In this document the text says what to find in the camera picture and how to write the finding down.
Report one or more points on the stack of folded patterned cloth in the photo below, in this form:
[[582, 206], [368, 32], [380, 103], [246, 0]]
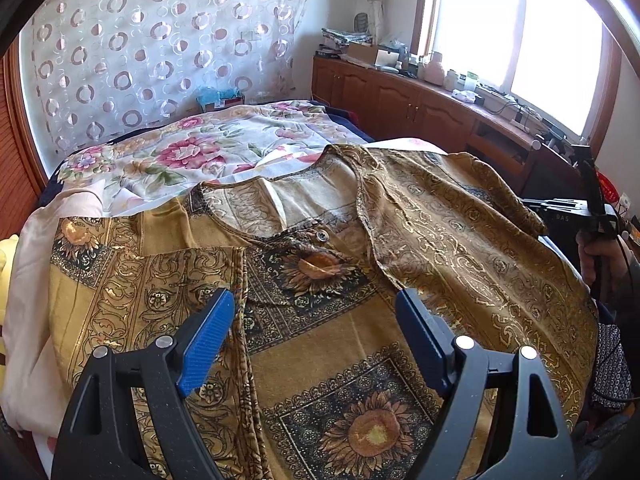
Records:
[[345, 39]]

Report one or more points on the blue tissue box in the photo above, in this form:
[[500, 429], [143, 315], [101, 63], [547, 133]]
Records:
[[217, 97]]

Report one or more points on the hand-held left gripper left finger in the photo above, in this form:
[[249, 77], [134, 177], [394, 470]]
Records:
[[207, 345]]

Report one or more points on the beige folded cloth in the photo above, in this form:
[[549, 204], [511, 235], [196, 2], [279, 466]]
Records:
[[30, 310]]

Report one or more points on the circle patterned sheer curtain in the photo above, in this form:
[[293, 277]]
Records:
[[150, 35]]

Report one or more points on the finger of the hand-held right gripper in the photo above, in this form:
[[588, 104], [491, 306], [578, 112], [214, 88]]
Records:
[[540, 205]]

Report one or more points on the wooden slatted panel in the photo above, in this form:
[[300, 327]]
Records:
[[15, 160]]

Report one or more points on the white jug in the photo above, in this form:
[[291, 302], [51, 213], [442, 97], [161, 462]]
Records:
[[435, 70]]

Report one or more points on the white lace window curtain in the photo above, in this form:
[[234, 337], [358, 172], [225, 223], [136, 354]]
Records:
[[385, 0]]

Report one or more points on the person's right forearm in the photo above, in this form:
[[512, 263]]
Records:
[[631, 285]]

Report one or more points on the wooden cabinet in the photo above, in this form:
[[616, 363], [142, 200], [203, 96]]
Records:
[[390, 100]]

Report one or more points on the oval grey ornament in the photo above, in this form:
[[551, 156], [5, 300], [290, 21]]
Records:
[[361, 22]]

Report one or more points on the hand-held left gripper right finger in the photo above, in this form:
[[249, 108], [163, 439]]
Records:
[[420, 330]]

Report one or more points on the person's right hand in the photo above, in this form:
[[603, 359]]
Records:
[[584, 250]]

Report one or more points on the floral bed sheet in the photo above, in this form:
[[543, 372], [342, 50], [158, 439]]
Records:
[[225, 145]]

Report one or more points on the cardboard box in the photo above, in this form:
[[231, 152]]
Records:
[[372, 55]]

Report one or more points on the yellow plush toy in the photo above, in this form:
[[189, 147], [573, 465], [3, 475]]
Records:
[[5, 260]]

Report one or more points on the window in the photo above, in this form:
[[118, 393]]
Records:
[[525, 35]]

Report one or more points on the golden sunflower patterned shirt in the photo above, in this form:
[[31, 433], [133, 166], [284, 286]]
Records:
[[350, 360]]

